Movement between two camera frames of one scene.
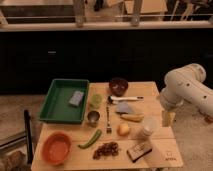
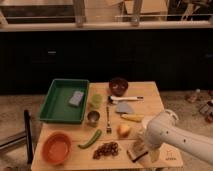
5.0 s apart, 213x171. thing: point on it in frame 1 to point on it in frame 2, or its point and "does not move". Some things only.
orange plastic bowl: [56, 147] does not move
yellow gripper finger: [167, 118] to [154, 155]
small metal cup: [93, 117] does not move
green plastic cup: [96, 101] does not move
